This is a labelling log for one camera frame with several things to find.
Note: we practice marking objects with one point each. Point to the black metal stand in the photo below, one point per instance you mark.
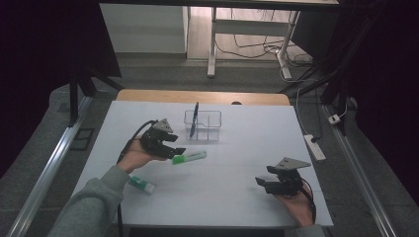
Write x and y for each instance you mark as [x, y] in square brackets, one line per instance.
[75, 98]
[336, 79]

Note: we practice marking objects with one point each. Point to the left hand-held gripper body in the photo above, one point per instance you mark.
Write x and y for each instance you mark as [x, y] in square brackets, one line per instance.
[156, 140]

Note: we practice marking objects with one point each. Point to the white desk frame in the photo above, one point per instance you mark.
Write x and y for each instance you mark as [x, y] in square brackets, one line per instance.
[250, 27]

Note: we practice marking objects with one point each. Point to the green highlighter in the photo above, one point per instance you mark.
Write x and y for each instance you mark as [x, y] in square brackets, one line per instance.
[189, 157]

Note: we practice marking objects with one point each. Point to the white power strip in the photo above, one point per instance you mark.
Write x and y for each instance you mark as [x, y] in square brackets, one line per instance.
[314, 147]

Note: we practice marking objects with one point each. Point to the white panel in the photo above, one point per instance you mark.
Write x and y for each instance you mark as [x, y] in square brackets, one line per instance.
[141, 29]

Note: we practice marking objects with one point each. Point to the aluminium rail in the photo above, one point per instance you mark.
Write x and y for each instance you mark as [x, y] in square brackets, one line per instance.
[49, 168]
[359, 171]

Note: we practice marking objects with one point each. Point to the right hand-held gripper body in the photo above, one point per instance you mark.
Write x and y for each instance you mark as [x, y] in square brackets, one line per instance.
[286, 179]

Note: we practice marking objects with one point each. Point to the dark curtain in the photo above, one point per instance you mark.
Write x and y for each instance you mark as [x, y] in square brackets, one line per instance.
[388, 82]
[39, 65]

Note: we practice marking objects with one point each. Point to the person's right hand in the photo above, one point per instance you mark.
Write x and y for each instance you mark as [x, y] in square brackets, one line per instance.
[298, 207]

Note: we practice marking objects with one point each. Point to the clear plastic pen organizer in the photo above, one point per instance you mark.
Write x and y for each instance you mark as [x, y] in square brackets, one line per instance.
[207, 126]

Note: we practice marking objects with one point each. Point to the black floor plate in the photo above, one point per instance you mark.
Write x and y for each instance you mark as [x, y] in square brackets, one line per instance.
[82, 139]

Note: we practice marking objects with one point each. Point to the wooden table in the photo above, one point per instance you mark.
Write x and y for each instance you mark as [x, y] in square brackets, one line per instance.
[197, 97]

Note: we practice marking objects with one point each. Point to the small white adapter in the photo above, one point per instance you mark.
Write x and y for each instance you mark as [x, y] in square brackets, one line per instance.
[334, 119]

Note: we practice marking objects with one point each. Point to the person's left hand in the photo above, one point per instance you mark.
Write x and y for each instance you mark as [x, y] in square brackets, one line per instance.
[136, 158]

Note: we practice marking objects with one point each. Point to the blue pen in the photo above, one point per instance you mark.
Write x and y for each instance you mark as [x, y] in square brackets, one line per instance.
[194, 120]

